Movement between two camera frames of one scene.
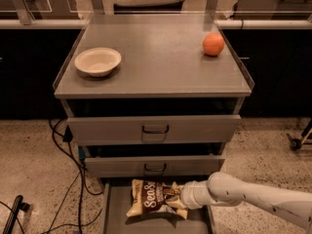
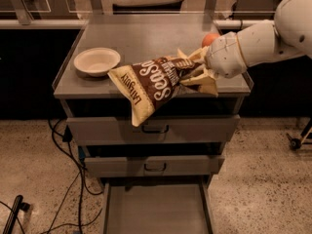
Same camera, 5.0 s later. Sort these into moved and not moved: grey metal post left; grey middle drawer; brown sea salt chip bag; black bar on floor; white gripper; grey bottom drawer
Moved: white gripper; brown sea salt chip bag
Not moved: grey metal post left; grey middle drawer; grey bottom drawer; black bar on floor
